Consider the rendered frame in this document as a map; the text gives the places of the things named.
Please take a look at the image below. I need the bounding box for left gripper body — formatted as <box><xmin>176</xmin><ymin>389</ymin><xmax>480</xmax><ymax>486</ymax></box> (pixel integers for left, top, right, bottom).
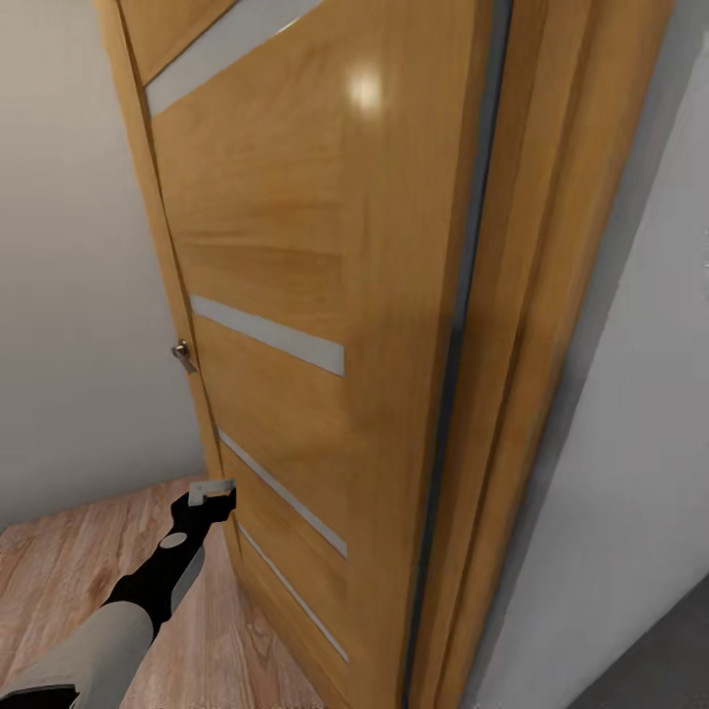
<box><xmin>170</xmin><ymin>493</ymin><xmax>229</xmax><ymax>531</ymax></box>

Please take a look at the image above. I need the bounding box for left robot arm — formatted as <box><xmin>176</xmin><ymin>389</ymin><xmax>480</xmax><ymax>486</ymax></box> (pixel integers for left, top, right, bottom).
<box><xmin>0</xmin><ymin>479</ymin><xmax>236</xmax><ymax>709</ymax></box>

